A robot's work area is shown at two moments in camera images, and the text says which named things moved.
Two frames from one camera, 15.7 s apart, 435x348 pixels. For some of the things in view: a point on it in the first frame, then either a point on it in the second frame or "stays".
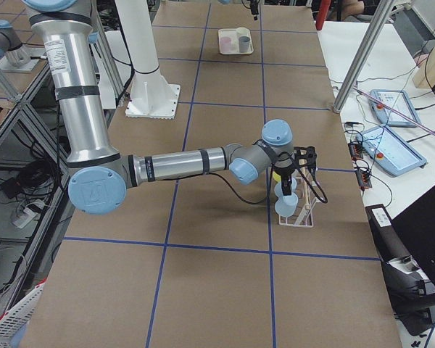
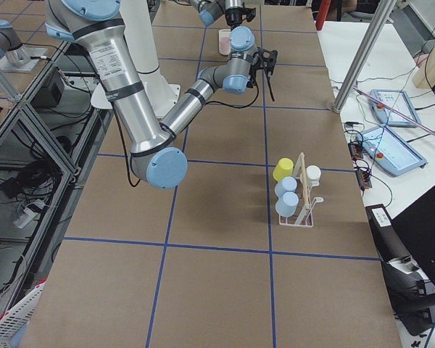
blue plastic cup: x=286 y=205 stays
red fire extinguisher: x=325 y=6 stays
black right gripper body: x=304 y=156 → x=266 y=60
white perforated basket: x=1 y=333 stays
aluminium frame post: x=380 y=11 stays
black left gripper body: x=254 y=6 → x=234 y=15
